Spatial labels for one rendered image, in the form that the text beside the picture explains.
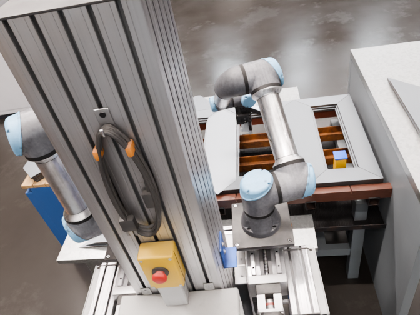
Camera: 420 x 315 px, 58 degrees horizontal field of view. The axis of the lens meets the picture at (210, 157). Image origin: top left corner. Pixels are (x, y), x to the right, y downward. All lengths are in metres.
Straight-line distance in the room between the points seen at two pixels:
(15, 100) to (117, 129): 4.34
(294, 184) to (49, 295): 2.09
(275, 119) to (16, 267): 2.43
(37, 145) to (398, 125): 1.49
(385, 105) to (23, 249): 2.74
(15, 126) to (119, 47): 0.60
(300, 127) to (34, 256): 2.20
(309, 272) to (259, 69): 0.75
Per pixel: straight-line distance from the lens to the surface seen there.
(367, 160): 2.01
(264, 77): 1.42
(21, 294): 3.11
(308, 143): 2.10
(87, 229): 1.41
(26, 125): 1.17
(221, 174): 1.97
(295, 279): 1.43
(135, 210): 0.88
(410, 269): 1.87
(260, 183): 1.30
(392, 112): 2.00
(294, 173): 1.33
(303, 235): 1.89
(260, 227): 1.40
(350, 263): 2.45
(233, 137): 2.19
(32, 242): 3.38
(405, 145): 1.81
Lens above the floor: 2.18
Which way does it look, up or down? 40 degrees down
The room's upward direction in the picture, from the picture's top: 13 degrees counter-clockwise
